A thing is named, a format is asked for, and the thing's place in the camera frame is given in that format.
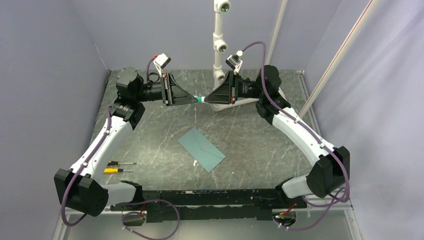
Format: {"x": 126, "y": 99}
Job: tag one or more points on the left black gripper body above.
{"x": 157, "y": 91}

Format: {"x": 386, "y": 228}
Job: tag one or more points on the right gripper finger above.
{"x": 223, "y": 91}
{"x": 217, "y": 101}

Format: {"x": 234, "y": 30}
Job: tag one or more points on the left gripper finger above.
{"x": 183, "y": 101}
{"x": 176, "y": 92}

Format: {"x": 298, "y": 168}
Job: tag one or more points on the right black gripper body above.
{"x": 242, "y": 89}

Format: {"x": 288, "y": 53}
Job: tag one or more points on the teal paper envelope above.
{"x": 201, "y": 149}

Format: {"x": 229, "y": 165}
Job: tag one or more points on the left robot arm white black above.
{"x": 78, "y": 187}

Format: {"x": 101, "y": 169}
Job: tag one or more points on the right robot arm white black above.
{"x": 330, "y": 164}

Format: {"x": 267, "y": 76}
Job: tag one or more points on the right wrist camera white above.
{"x": 235, "y": 61}

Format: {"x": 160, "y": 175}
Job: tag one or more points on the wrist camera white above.
{"x": 160, "y": 62}
{"x": 235, "y": 61}

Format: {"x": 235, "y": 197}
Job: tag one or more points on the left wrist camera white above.
{"x": 160, "y": 62}

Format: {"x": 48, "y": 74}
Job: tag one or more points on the yellow handled screwdriver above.
{"x": 117, "y": 170}

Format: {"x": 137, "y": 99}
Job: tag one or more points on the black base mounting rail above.
{"x": 260, "y": 204}

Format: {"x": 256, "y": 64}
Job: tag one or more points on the aluminium frame rail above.
{"x": 295, "y": 220}

